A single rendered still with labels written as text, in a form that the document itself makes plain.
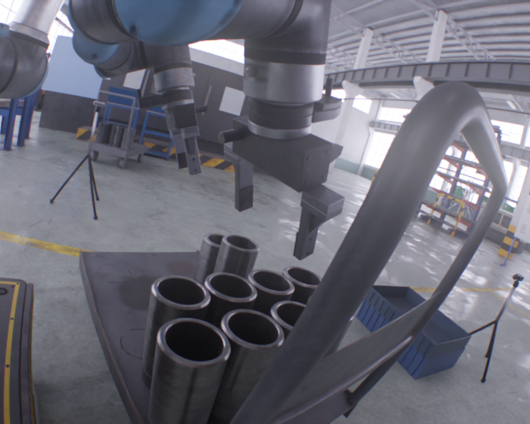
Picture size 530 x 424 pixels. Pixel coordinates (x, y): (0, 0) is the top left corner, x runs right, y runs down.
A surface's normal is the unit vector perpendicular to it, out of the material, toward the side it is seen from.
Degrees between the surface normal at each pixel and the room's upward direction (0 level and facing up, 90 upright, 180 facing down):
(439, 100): 61
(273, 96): 114
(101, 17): 135
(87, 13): 129
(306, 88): 102
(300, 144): 25
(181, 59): 75
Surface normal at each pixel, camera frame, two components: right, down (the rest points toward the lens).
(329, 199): 0.05, -0.82
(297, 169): -0.77, 0.33
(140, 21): -0.50, 0.48
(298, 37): 0.16, 0.58
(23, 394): 0.29, -0.93
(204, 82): 0.33, 0.26
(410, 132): -0.73, -0.34
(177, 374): -0.19, 0.18
